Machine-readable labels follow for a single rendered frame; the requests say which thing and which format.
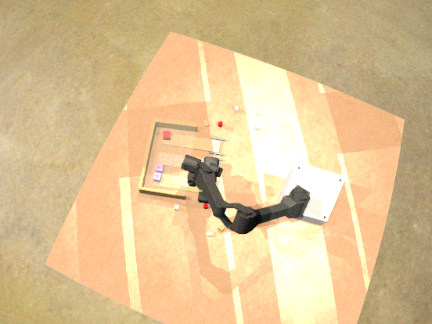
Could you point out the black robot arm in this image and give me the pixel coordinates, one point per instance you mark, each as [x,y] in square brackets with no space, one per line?
[203,175]

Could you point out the pale yellow strip with green lines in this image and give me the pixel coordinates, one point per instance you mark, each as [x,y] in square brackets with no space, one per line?
[192,189]

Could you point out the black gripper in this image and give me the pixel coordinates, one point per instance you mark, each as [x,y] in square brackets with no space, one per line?
[201,196]

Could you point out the brown wall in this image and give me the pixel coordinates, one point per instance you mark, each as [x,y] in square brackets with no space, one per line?
[168,143]

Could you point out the beige flat strip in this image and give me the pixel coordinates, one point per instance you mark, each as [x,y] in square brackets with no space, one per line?
[206,144]

